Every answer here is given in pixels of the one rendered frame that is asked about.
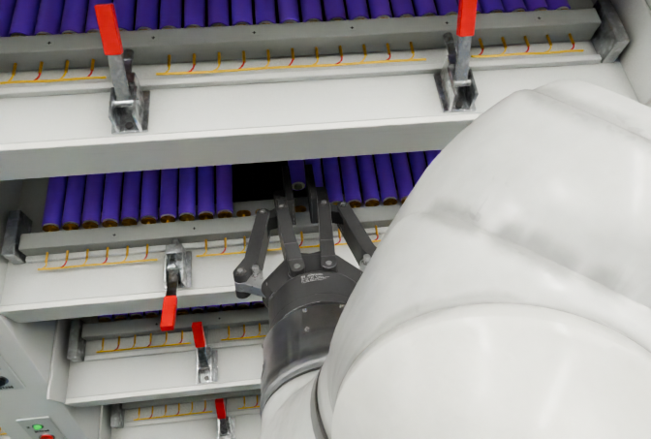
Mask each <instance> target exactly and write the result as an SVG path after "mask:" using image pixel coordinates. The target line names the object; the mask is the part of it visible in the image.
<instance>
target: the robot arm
mask: <svg viewBox="0 0 651 439"><path fill-rule="evenodd" d="M282 177H283V190H279V191H275V192H274V194H273V195H274V206H275V207H274V208H273V209H272V210H268V209H266V208H261V209H259V210H258V211H257V214H256V217H255V221H254V225H253V228H252V232H251V235H250V238H249V242H248V246H247V249H246V253H245V257H244V259H243V260H242V261H241V262H240V264H239V265H238V266H237V267H236V268H235V270H234V271H233V273H232V274H233V281H234V286H235V293H236V296H237V297H238V298H248V297H249V296H250V295H251V294H253V295H256V296H260V297H263V303H264V305H265V306H266V307H267V308H268V317H269V333H268V334H267V335H266V337H265V339H264V341H263V345H262V348H263V371H262V376H261V393H262V395H261V401H260V415H261V419H262V425H261V433H260V439H651V108H649V107H647V106H645V105H643V104H641V103H638V102H636V101H634V100H631V99H629V98H626V97H624V96H622V95H619V94H617V93H614V92H612V91H609V90H607V89H604V88H602V87H599V86H597V85H595V84H592V83H589V82H586V81H583V80H579V79H557V80H555V81H553V82H550V83H548V84H545V85H542V86H540V87H537V88H535V89H533V90H531V89H522V90H518V91H514V92H513V93H512V94H511V95H509V96H507V97H506V98H504V99H502V100H501V101H499V102H498V103H496V104H495V105H494V106H492V107H491V108H490V109H488V110H486V111H485V112H484V113H482V114H481V115H480V116H478V117H477V118H476V119H475V120H474V121H473V122H472V123H470V124H469V125H468V126H467V127H466V128H465V129H464V130H462V131H461V132H460V133H459V134H458V135H457V136H456V137H455V138H454V139H453V140H452V141H451V142H450V143H449V144H448V145H447V146H446V147H445V148H444V149H443V150H442V151H441V152H440V153H439V154H438V156H437V157H436V158H435V159H434V160H433V161H432V162H431V164H430V165H429V166H428V167H427V169H426V170H425V171H424V173H423V174H422V176H421V177H420V179H419V180H418V182H417V184H416V185H415V187H414V188H413V190H412V191H411V193H410V194H409V196H408V197H407V199H406V200H405V202H404V203H403V204H402V206H401V207H400V209H399V210H398V212H397V214H396V215H395V217H394V219H393V220H392V222H391V224H390V225H389V227H388V229H387V231H386V233H385V234H384V236H383V238H382V240H381V241H380V243H379V245H378V247H376V246H375V245H374V244H373V242H372V240H371V239H370V237H369V235H368V234H367V232H366V231H365V230H364V228H363V227H362V225H361V223H360V222H359V220H358V218H357V216H356V215H355V213H354V211H353V210H352V208H351V206H350V205H349V203H347V202H340V203H338V204H337V205H336V204H331V203H330V201H329V200H328V195H327V190H326V188H325V187H316V185H315V179H314V174H313V168H312V164H310V165H305V177H306V192H307V199H308V206H309V213H310V220H311V224H312V223H313V224H316V223H319V239H320V251H318V252H315V253H311V254H308V253H300V249H299V245H298V242H297V241H296V237H295V231H294V227H293V225H295V198H294V192H293V186H292V182H291V176H290V170H289V166H285V167H282ZM332 223H333V224H337V227H338V229H339V230H340V232H341V234H342V236H343V237H344V239H345V241H346V242H347V244H348V246H349V248H350V250H351V252H352V253H353V255H354V257H355V259H356V262H357V264H358V265H359V269H358V268H357V267H355V266H353V265H352V264H350V263H349V262H347V261H345V260H344V259H342V258H341V257H339V256H338V255H336V254H335V247H334V239H333V231H332ZM274 229H277V231H278V235H279V239H280V244H281V248H282V253H283V258H284V261H283V262H282V263H281V264H280V265H279V266H278V267H277V268H276V269H275V270H273V271H272V272H271V273H270V274H269V275H268V277H267V278H266V279H265V280H264V273H263V269H264V261H265V256H266V252H267V247H268V244H269V239H270V235H271V230H274Z"/></svg>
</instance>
